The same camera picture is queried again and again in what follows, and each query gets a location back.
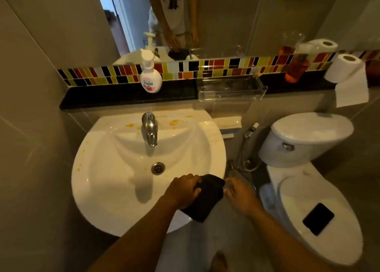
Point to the person's right hand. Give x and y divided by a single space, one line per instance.
243 197

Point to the person's left hand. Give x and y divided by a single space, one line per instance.
179 191

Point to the person's left fingers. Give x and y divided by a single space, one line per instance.
197 182

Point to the person's right fingers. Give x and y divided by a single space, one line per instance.
230 188

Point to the black cloth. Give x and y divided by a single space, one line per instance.
207 200

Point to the person's left forearm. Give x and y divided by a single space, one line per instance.
139 242

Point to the person's right forearm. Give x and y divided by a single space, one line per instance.
285 245

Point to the metal sink drain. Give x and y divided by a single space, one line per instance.
158 168

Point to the bidet sprayer head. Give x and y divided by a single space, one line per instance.
251 130

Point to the chrome faucet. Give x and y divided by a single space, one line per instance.
150 129

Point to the white ceramic sink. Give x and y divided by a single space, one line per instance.
107 185

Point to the black smartphone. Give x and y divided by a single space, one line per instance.
318 219

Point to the white toilet tank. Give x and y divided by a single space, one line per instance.
308 132

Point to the clear plastic tray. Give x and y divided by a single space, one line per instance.
231 89

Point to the white toilet lid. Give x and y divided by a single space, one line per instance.
323 245

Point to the white soap pump bottle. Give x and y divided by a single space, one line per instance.
150 77

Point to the black stone ledge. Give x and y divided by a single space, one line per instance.
118 95

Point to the orange bottle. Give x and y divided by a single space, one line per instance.
296 68

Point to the white toilet paper roll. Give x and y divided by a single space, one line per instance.
344 70

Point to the wall mirror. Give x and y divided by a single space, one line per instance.
225 16

